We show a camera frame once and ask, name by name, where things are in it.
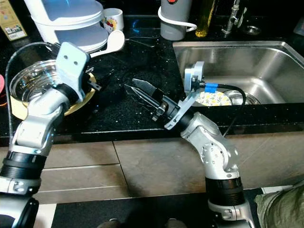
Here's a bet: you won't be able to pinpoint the floral plate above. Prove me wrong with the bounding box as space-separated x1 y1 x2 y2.
195 90 233 107

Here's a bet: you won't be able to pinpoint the dark left robot foot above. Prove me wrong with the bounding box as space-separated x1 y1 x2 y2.
96 218 125 228

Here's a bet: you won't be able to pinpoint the yellow carton box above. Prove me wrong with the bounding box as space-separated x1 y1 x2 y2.
0 0 28 41

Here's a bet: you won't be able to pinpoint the steel sink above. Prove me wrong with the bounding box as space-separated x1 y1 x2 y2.
172 40 304 107

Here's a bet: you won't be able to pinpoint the dark robot foot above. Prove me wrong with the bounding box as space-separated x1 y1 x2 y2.
96 218 125 228
164 218 189 228

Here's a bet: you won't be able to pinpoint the pale yellow plate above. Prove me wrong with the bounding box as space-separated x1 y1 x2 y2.
11 71 96 120

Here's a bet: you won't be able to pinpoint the grey drawer front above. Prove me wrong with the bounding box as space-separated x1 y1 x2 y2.
38 163 126 191
36 186 131 206
0 141 120 168

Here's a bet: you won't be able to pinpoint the white rice spoon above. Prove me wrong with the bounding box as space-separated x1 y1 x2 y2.
89 29 125 58

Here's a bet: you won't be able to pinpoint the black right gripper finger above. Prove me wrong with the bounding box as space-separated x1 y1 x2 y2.
132 77 166 101
123 85 163 111

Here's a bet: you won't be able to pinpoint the yellow oil bottle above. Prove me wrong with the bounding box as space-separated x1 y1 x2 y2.
194 0 218 38

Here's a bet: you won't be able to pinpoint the orange rubber band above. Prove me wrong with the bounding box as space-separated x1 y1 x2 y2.
0 93 11 108

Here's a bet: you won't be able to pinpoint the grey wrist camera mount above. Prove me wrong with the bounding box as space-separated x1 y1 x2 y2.
164 61 206 131
56 42 92 91

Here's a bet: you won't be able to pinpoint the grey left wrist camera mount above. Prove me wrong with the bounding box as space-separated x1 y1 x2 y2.
56 42 92 91

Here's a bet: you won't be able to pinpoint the grey thermos jug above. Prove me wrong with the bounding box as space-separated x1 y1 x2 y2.
158 0 198 41

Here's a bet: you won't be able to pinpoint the steel faucet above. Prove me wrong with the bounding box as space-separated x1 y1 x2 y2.
221 0 247 35

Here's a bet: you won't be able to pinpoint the white tiered storage container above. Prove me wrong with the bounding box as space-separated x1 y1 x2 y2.
25 0 111 53

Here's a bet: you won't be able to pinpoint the olive green fabric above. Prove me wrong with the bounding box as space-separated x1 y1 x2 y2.
254 187 304 228

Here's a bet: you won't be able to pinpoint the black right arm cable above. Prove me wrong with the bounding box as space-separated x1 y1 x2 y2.
203 82 247 138

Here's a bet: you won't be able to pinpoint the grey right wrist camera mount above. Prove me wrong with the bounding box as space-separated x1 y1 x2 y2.
164 61 206 131

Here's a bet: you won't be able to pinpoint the grey cabinet door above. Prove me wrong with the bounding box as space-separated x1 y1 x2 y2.
114 135 212 195
233 131 304 190

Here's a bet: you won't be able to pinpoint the dark right robot foot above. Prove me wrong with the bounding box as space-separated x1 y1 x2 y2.
164 218 189 228

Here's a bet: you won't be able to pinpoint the black floor mat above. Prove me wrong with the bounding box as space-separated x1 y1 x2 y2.
55 188 264 228

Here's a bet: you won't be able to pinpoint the thin steel wire tongs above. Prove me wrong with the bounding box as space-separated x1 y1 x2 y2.
126 37 160 48

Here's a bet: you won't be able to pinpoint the white printed mug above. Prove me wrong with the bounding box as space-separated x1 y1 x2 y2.
102 8 124 33

